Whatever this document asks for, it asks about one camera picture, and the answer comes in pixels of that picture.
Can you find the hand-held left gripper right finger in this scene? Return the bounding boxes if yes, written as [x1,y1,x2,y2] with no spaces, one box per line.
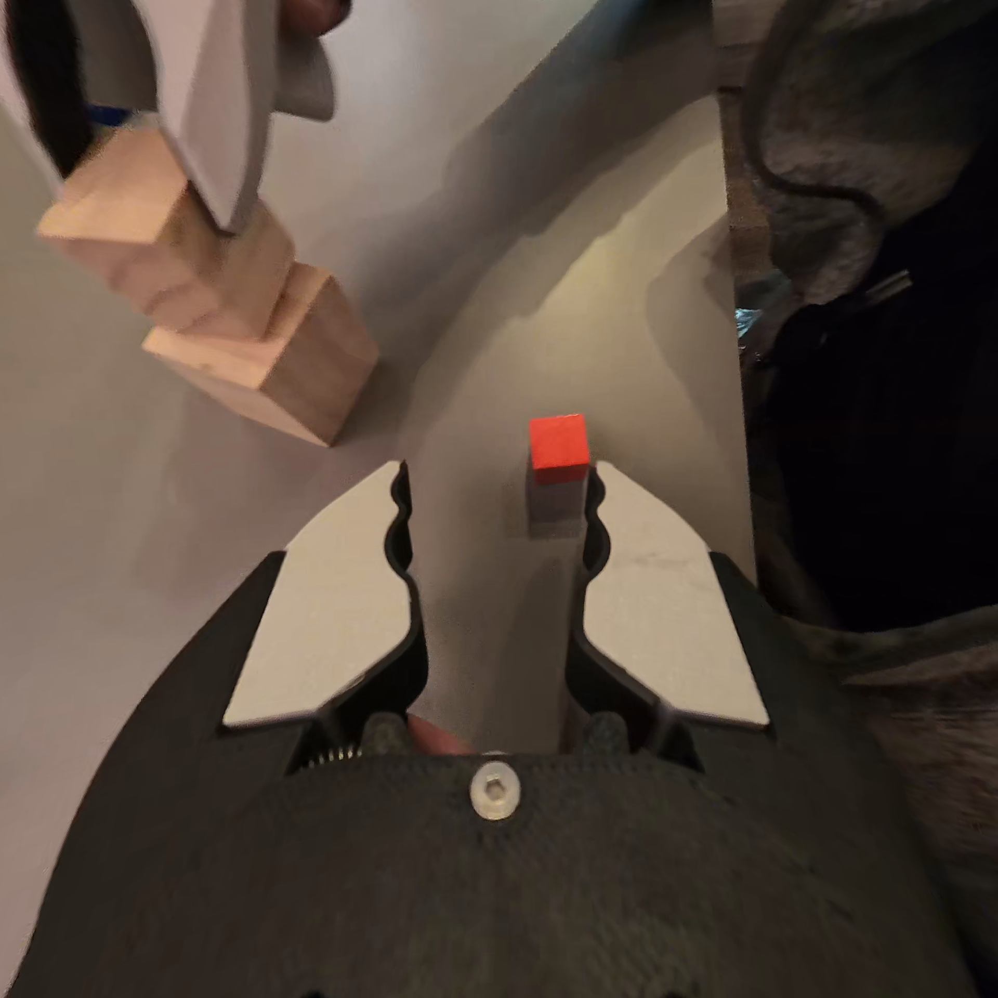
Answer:
[568,460,773,730]

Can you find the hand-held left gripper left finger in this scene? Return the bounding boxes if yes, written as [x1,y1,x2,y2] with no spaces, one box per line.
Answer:
[222,458,431,730]

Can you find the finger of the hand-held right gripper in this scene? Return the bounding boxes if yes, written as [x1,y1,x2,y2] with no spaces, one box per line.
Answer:
[275,37,338,123]
[156,0,280,237]

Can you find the small wooden cube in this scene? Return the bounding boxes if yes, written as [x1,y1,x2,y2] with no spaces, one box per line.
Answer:
[36,127,297,342]

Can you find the small red cube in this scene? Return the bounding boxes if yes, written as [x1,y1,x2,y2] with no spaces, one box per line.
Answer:
[529,413,590,486]

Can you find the large wooden cube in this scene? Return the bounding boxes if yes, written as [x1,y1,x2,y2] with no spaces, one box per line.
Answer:
[142,264,382,449]

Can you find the person's right hand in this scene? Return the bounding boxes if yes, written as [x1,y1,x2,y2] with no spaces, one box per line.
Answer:
[281,0,353,38]

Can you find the dark trousers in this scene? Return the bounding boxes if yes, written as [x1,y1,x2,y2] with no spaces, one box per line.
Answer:
[744,152,998,634]

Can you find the grey hoodie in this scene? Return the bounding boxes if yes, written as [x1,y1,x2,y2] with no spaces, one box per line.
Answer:
[729,0,998,998]

